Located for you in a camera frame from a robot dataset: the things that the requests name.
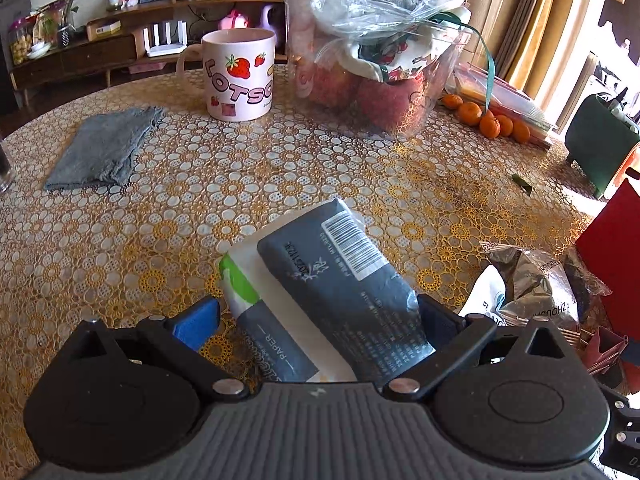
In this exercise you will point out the drinking glass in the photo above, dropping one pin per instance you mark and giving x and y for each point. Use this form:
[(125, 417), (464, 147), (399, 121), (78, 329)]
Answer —
[(5, 165)]

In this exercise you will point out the white packet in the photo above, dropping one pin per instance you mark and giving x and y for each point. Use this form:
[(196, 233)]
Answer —
[(487, 295)]

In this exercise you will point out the green ribbon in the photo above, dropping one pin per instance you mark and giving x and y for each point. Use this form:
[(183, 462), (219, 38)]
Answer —
[(487, 60)]

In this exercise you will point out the small potted plant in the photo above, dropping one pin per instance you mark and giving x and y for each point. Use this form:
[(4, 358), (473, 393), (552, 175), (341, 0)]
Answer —
[(62, 32)]

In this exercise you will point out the grey and white tissue pack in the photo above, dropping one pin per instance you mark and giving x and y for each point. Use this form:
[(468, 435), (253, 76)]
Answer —
[(345, 285)]

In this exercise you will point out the pink toy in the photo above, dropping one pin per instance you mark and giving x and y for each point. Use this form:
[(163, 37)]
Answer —
[(234, 21)]

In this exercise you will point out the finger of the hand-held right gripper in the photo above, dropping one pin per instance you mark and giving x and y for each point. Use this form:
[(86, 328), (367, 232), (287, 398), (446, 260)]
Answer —
[(622, 425)]

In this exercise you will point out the strawberry print cloth bag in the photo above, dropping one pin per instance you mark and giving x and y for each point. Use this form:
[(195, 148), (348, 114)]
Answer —
[(400, 60)]

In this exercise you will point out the grey cloth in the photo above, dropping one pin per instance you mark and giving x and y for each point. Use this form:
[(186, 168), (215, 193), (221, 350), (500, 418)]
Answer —
[(100, 150)]

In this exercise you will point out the red cardboard box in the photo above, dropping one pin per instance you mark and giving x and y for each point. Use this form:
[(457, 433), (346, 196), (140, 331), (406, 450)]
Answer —
[(615, 260)]

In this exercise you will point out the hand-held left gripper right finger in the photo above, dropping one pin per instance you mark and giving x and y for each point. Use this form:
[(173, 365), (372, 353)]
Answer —
[(437, 327)]

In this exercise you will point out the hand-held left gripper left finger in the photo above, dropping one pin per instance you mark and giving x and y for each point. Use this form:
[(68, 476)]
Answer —
[(197, 322)]

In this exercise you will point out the red apple in foam net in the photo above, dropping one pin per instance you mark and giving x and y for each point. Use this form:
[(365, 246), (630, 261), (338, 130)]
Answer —
[(325, 82), (392, 102)]

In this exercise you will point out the stack of flat plastic cases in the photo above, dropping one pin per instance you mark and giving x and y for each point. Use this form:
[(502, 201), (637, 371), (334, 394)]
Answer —
[(505, 92)]

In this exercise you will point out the snack jar with pink lid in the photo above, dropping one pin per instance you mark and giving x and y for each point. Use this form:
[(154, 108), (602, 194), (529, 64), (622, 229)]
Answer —
[(21, 42)]

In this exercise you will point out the silver snack wrapper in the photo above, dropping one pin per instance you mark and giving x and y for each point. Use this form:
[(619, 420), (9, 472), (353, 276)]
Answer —
[(530, 280)]

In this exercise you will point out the pink strawberry print mug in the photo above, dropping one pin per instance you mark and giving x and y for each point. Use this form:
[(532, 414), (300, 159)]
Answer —
[(240, 60)]

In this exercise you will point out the beige pleated curtain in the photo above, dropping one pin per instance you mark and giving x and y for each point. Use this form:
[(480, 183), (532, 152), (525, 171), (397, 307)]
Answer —
[(530, 15)]

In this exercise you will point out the wooden media cabinet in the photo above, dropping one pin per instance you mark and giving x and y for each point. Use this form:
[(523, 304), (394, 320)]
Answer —
[(90, 57)]

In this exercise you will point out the dark red folded wrapper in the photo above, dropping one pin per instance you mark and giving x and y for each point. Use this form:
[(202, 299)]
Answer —
[(602, 350)]

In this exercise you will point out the tangerine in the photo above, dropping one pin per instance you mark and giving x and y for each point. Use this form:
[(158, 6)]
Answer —
[(505, 125), (521, 131), (452, 101), (490, 125), (470, 112)]

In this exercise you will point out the brown cardboard box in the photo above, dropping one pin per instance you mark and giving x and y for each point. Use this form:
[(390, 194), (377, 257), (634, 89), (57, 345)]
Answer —
[(103, 29)]

